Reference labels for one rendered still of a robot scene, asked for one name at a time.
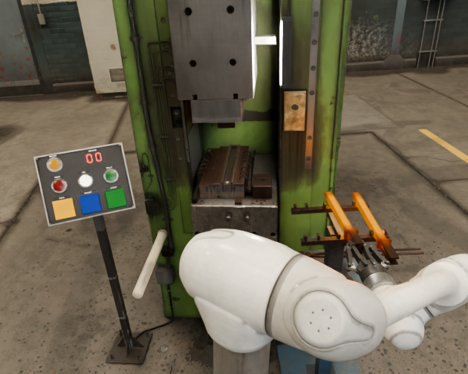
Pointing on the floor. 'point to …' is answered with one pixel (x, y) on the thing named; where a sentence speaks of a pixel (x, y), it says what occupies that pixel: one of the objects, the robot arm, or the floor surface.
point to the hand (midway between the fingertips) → (354, 241)
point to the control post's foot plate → (122, 355)
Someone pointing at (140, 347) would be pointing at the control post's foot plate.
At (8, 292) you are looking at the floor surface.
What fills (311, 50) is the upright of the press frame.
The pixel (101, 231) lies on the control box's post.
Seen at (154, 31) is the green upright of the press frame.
